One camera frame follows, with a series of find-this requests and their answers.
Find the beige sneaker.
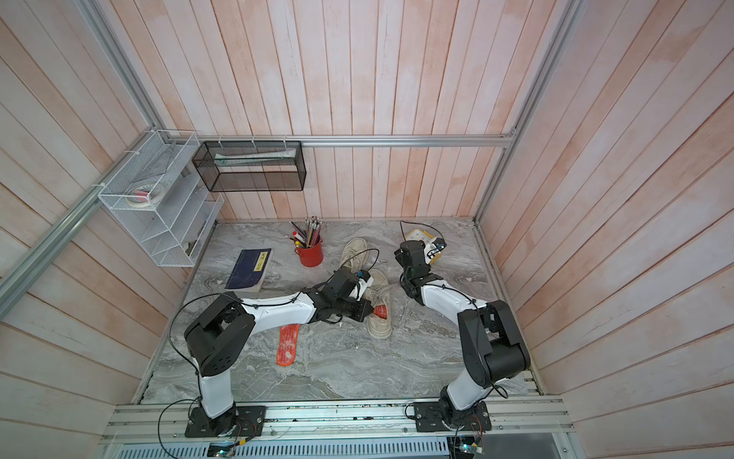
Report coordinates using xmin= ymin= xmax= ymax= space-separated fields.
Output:
xmin=339 ymin=237 xmax=369 ymax=273
xmin=363 ymin=269 xmax=393 ymax=340

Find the red insole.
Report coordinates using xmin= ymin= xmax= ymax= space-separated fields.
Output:
xmin=374 ymin=305 xmax=389 ymax=319
xmin=276 ymin=324 xmax=300 ymax=367

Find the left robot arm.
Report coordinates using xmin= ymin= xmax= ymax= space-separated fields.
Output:
xmin=183 ymin=268 xmax=374 ymax=439

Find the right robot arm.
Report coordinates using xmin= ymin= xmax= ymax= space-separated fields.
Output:
xmin=395 ymin=240 xmax=531 ymax=432

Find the yellow alarm clock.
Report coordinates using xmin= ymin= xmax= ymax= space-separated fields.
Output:
xmin=406 ymin=229 xmax=435 ymax=245

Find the red pen cup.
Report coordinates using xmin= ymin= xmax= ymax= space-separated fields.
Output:
xmin=294 ymin=240 xmax=324 ymax=268

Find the pens and pencils bunch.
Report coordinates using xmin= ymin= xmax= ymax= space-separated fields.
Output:
xmin=291 ymin=216 xmax=322 ymax=249

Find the dark blue book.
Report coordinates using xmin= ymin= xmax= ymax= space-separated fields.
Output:
xmin=226 ymin=249 xmax=273 ymax=293

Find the tape roll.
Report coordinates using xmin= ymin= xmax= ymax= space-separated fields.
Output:
xmin=124 ymin=182 xmax=164 ymax=208

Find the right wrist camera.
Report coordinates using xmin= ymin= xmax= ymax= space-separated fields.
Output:
xmin=424 ymin=237 xmax=447 ymax=265

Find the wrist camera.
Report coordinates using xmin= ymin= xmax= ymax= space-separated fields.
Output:
xmin=354 ymin=270 xmax=374 ymax=299
xmin=424 ymin=237 xmax=447 ymax=265

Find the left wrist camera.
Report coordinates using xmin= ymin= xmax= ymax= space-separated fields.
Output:
xmin=354 ymin=270 xmax=374 ymax=299

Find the black mesh wall basket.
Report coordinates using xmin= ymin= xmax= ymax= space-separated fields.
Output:
xmin=192 ymin=141 xmax=307 ymax=192

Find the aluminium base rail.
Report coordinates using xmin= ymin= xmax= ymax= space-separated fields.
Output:
xmin=101 ymin=396 xmax=575 ymax=445

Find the white wire wall shelf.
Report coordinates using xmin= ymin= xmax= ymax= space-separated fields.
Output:
xmin=99 ymin=130 xmax=224 ymax=268

